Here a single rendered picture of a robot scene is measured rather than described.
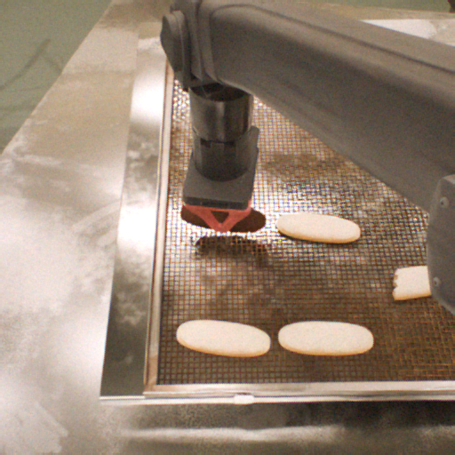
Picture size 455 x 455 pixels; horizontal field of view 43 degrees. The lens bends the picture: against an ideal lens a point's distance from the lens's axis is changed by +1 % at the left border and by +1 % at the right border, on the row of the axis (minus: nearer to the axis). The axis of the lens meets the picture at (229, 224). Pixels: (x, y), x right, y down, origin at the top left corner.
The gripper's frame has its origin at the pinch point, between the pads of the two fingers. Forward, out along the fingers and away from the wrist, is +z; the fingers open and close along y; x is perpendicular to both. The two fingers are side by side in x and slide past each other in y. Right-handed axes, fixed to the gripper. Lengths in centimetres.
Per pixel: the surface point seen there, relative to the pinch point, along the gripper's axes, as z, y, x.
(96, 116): 20.2, -32.4, -27.7
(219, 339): 3.5, 13.8, 1.6
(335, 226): 3.3, -2.3, 13.1
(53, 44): 128, -181, -111
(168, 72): 3.5, -26.6, -12.1
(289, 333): 3.7, 12.0, 8.8
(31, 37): 129, -186, -124
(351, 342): 3.6, 12.1, 15.3
